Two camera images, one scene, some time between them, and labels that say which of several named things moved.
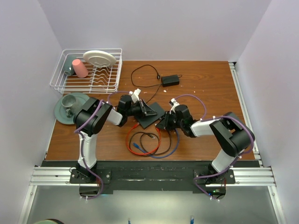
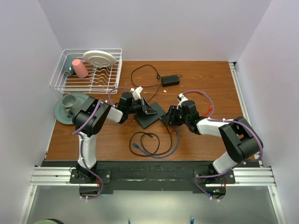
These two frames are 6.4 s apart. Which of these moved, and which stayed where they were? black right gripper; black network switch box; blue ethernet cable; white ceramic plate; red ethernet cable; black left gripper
Moved: black right gripper; red ethernet cable
Stayed: white ceramic plate; black left gripper; blue ethernet cable; black network switch box
